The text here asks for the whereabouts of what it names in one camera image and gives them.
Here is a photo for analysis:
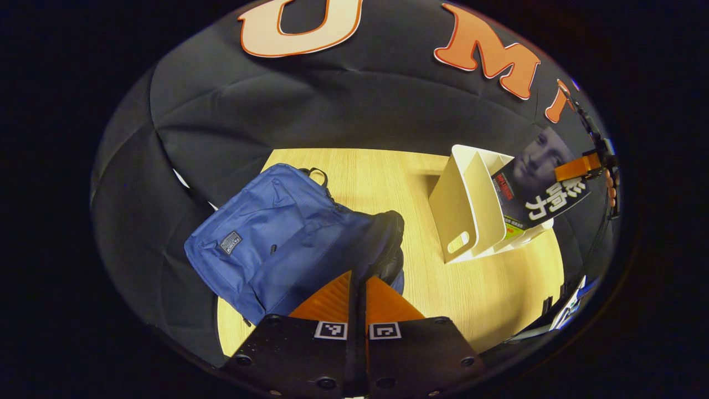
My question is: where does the white bookshelf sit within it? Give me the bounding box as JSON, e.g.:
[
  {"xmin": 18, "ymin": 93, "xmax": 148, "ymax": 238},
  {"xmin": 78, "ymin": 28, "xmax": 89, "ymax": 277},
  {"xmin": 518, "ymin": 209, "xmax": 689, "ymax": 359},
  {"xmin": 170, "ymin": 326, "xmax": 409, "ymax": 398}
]
[{"xmin": 428, "ymin": 145, "xmax": 554, "ymax": 264}]

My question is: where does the blue schoolbag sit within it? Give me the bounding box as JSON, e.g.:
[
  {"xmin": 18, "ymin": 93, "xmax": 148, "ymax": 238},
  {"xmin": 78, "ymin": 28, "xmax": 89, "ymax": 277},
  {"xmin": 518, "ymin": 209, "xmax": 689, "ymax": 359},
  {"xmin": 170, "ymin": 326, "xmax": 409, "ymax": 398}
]
[{"xmin": 184, "ymin": 163, "xmax": 405, "ymax": 325}]

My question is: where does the dark cover book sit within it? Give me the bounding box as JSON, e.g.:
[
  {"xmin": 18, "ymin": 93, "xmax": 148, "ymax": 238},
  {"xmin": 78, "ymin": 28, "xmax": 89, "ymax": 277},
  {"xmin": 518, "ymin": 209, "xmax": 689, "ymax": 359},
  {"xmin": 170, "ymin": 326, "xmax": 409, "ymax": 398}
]
[{"xmin": 490, "ymin": 126, "xmax": 592, "ymax": 240}]

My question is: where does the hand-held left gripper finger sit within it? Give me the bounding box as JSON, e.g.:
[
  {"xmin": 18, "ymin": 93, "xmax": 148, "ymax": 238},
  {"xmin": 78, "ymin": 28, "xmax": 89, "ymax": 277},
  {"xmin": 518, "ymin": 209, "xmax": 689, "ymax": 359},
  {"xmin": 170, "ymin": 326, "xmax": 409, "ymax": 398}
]
[
  {"xmin": 359, "ymin": 276, "xmax": 488, "ymax": 398},
  {"xmin": 219, "ymin": 270, "xmax": 361, "ymax": 398}
]

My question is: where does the white blue object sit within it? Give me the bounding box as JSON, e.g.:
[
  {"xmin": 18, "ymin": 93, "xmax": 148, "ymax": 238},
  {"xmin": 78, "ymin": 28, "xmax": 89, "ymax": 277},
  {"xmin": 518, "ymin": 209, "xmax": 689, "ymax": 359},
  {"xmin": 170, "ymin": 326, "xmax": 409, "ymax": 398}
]
[{"xmin": 546, "ymin": 274, "xmax": 602, "ymax": 332}]

